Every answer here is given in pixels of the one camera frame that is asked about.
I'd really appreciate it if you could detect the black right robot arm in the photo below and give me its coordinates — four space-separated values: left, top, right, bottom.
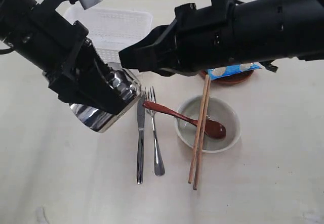
175 0 323 72

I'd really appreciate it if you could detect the blue chips bag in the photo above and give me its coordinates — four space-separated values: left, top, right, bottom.
206 63 261 80

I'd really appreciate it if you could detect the wooden chopstick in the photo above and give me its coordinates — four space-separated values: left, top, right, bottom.
193 80 211 190
188 75 210 184

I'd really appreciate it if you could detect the silver table knife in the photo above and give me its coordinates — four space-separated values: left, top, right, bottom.
137 95 145 185

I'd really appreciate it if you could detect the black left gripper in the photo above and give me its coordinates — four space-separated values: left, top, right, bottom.
25 0 127 115

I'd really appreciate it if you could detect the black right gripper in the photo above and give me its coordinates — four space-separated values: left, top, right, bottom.
119 0 243 77

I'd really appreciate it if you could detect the white perforated plastic basket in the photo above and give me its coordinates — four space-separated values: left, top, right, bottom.
64 5 153 63

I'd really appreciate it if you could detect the brown wooden plate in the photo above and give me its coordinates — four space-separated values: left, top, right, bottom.
213 70 254 85

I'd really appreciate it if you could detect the clear faceted glass cup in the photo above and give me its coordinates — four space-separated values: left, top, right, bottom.
69 62 143 133

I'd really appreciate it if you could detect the brown wooden spoon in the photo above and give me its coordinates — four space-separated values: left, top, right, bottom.
143 101 226 139

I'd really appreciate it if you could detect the white floral ceramic bowl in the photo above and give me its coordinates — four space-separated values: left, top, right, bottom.
174 95 241 154

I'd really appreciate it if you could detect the silver fork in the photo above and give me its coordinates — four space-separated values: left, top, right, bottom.
145 86 165 176

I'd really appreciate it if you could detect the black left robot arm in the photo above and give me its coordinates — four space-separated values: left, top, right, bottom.
1 0 134 115

